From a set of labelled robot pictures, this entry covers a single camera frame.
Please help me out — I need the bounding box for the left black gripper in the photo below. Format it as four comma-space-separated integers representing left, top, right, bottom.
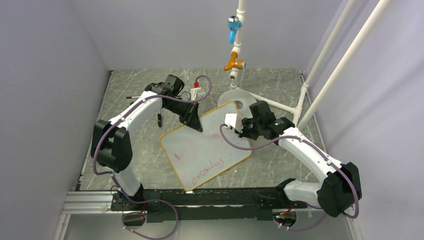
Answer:
165, 97, 203, 133

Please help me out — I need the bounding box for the yellow-framed whiteboard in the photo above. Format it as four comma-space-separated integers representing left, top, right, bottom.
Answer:
159, 101, 252, 191

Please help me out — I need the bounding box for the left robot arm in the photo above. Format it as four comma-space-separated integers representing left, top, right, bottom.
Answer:
90, 74, 203, 210

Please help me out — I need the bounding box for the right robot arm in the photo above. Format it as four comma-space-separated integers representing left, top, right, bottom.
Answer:
234, 101, 362, 219

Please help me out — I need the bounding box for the white perforated disc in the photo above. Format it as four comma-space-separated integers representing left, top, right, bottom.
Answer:
217, 88, 257, 113

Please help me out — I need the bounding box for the blue valve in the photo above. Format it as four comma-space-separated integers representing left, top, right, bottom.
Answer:
227, 15, 242, 44

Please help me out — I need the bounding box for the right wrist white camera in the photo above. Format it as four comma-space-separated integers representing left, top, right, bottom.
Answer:
224, 113, 243, 133

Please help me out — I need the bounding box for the wrist white camera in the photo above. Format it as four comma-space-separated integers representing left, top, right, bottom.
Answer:
224, 113, 243, 133
189, 82, 207, 101

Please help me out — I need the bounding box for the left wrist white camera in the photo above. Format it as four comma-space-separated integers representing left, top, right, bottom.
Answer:
189, 82, 207, 101

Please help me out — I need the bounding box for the white PVC pipe frame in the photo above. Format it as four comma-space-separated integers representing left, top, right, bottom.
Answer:
242, 0, 392, 130

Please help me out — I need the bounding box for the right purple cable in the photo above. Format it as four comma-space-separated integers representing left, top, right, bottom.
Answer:
219, 124, 361, 232

